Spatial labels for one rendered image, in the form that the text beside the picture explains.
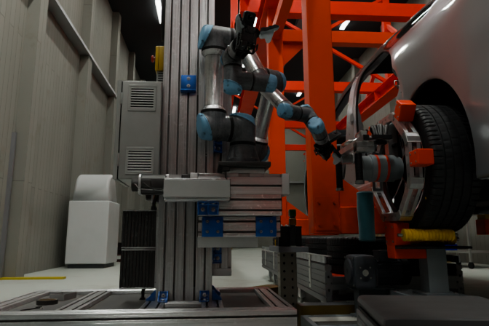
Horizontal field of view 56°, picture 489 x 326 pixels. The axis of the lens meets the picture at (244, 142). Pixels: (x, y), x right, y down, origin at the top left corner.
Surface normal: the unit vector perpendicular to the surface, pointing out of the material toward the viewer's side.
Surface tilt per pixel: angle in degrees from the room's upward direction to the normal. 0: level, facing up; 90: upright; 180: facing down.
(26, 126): 90
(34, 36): 90
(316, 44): 90
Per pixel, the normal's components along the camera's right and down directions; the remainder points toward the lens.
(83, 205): 0.04, -0.20
